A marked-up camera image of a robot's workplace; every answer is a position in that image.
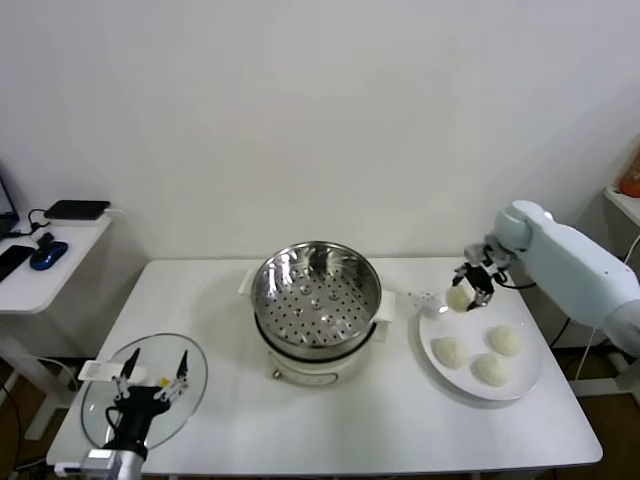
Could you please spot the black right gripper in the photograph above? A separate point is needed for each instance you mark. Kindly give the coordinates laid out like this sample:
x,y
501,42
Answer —
x,y
481,279

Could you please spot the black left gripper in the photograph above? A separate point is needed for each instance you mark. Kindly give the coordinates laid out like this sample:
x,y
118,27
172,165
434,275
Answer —
x,y
142,400

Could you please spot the white steamed baozi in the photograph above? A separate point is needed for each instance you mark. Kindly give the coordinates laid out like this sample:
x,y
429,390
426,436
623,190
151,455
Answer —
x,y
493,370
457,299
505,341
450,353

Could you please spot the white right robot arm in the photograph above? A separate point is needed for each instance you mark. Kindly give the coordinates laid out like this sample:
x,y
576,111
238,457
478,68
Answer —
x,y
575,260

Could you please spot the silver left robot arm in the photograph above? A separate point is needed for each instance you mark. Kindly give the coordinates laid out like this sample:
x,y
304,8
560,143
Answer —
x,y
132,467

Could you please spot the stainless steel steamer basket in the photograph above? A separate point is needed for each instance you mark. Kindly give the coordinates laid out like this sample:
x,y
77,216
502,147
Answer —
x,y
300,310

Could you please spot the glass pot lid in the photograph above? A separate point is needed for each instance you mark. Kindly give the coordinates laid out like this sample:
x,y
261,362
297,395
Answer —
x,y
192,400

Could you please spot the white round plate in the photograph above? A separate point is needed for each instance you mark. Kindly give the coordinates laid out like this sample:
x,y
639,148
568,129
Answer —
x,y
527,360

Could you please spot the white side table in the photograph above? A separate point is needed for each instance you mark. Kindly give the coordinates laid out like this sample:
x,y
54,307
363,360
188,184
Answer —
x,y
50,285

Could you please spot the white electric pot base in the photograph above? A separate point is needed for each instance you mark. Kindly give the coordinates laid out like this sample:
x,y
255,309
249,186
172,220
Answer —
x,y
310,372

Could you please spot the flat white box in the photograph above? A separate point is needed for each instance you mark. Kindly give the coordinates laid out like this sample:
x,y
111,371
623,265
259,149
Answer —
x,y
97,223

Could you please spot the blue computer mouse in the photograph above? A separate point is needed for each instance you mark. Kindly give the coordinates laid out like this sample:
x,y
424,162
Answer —
x,y
47,256

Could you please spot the small black device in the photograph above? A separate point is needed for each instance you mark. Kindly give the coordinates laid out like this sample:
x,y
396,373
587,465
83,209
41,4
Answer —
x,y
45,240

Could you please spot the flat black box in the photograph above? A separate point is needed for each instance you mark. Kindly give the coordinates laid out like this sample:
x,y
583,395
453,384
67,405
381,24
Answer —
x,y
77,210

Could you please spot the white shelf board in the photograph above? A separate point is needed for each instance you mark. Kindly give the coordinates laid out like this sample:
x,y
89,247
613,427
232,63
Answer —
x,y
625,202

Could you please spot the black smartphone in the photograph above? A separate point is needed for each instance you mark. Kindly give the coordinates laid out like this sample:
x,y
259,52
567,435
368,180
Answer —
x,y
12,260

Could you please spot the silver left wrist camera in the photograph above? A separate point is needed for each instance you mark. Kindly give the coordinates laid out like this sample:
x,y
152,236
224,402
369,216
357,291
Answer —
x,y
102,460

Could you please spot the white desk foot frame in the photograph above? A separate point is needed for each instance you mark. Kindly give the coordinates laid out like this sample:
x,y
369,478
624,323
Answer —
x,y
600,387

